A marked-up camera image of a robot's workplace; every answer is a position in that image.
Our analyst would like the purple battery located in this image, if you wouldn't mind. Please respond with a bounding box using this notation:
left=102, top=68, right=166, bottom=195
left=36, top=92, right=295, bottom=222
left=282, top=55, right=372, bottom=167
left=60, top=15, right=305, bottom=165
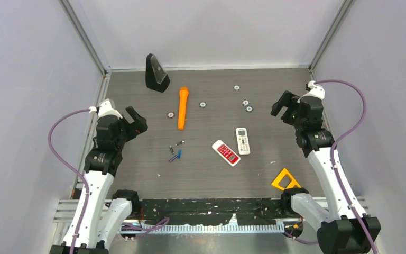
left=169, top=155, right=178, bottom=162

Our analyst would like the red white remote control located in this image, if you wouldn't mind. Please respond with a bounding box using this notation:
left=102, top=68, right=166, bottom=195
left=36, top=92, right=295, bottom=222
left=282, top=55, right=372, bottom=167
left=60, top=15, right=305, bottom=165
left=211, top=140, right=241, bottom=167

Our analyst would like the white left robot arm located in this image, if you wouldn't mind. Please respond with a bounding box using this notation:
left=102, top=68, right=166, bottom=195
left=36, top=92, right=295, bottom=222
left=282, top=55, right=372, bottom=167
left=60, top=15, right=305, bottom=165
left=48, top=102, right=148, bottom=253

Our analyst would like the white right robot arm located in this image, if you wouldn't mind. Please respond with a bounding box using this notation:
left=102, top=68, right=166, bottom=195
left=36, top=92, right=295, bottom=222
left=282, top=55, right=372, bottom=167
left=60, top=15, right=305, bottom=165
left=271, top=90, right=381, bottom=253

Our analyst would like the poker chip right lower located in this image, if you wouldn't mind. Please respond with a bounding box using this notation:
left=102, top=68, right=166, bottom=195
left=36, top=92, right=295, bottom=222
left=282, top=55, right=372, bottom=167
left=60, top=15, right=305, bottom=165
left=245, top=106, right=253, bottom=113

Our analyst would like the black wedge stand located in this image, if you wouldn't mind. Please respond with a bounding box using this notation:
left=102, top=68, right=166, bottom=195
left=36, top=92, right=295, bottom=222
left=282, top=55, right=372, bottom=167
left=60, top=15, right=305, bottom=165
left=145, top=53, right=170, bottom=93

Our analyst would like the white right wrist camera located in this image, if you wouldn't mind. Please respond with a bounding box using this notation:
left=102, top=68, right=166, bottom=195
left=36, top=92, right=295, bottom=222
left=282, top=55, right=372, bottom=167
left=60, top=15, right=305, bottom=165
left=304, top=80, right=325, bottom=100

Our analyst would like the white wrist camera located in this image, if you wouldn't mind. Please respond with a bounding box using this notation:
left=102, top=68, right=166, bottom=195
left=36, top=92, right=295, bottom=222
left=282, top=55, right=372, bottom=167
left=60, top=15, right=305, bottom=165
left=304, top=80, right=325, bottom=100
left=88, top=98, right=123, bottom=119

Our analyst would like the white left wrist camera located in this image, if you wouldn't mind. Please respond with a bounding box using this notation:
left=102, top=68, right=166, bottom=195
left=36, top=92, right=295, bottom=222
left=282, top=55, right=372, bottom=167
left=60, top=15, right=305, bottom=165
left=88, top=98, right=123, bottom=119

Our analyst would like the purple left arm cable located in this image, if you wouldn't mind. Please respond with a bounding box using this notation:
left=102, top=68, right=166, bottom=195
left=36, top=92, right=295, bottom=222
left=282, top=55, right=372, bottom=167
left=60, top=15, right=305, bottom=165
left=48, top=108, right=91, bottom=254

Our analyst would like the yellow triangular frame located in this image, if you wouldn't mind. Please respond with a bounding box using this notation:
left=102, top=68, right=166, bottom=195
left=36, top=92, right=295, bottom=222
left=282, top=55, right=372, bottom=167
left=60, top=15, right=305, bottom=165
left=271, top=168, right=301, bottom=191

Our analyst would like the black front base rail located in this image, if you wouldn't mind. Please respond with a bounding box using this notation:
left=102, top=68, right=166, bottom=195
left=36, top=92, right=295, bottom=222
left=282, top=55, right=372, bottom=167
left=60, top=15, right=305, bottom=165
left=141, top=197, right=301, bottom=226

